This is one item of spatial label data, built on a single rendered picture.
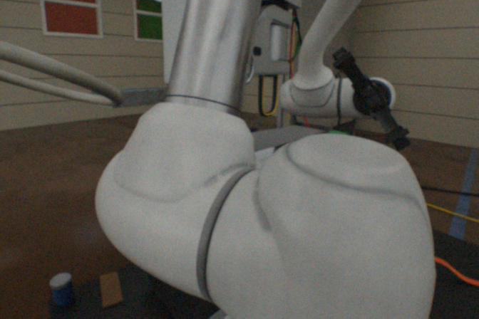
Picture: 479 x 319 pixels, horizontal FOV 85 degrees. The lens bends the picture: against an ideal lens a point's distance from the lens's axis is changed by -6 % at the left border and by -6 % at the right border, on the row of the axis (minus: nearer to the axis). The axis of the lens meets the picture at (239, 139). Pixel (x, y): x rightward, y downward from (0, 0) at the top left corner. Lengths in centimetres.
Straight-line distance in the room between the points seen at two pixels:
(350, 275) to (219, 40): 27
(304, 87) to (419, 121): 546
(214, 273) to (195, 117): 16
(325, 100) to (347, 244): 55
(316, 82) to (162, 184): 51
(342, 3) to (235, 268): 52
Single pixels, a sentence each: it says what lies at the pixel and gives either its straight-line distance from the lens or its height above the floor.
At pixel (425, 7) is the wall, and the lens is 620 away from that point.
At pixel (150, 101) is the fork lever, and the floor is 109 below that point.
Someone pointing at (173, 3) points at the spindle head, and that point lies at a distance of 120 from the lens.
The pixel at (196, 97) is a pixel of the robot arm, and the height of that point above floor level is 116.
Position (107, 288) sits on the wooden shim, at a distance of 183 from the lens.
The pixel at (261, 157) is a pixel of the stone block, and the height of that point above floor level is 80.
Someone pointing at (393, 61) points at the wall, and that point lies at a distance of 618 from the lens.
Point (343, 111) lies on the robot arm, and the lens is 74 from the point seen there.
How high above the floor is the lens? 119
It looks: 14 degrees down
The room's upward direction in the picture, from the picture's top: 1 degrees clockwise
